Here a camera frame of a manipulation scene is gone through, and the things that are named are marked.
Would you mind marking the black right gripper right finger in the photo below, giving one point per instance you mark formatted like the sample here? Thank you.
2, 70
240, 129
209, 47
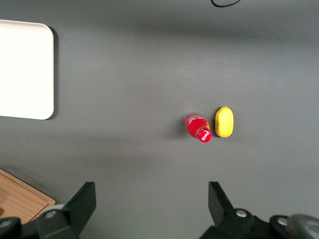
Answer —
219, 206

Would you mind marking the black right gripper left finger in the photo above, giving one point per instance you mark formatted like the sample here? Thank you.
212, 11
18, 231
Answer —
79, 204

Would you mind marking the red coke bottle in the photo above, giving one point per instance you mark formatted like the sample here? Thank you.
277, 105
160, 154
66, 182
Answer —
197, 127

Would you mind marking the white rectangular tray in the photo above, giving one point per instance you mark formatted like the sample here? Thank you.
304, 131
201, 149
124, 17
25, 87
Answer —
25, 69

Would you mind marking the wooden drawer cabinet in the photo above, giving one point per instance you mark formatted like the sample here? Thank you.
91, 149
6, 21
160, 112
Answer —
17, 194

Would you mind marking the yellow lemon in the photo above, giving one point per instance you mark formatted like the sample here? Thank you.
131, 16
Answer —
224, 122

